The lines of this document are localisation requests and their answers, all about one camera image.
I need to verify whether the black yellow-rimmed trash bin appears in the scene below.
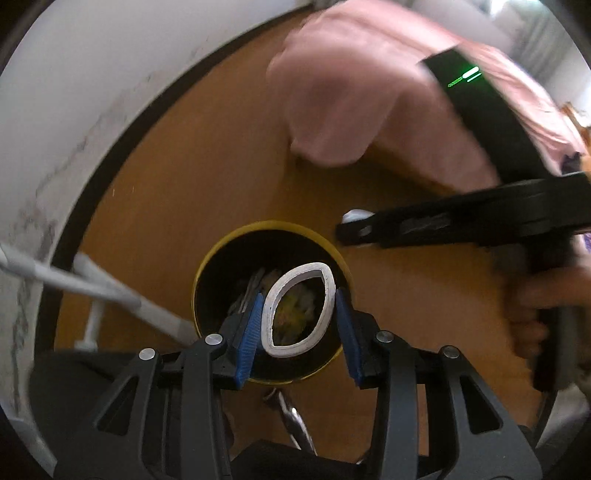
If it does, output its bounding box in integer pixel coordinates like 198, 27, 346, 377
192, 221, 352, 390

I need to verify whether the small white paper cup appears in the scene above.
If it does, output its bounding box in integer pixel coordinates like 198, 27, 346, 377
260, 262, 337, 359

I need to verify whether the pink bed blanket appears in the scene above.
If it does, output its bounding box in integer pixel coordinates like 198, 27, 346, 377
266, 1, 590, 192

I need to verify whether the person's right hand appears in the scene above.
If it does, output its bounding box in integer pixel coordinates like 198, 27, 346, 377
504, 265, 590, 365

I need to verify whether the grey desk leg frame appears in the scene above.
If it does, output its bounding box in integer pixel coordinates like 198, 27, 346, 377
1, 243, 197, 352

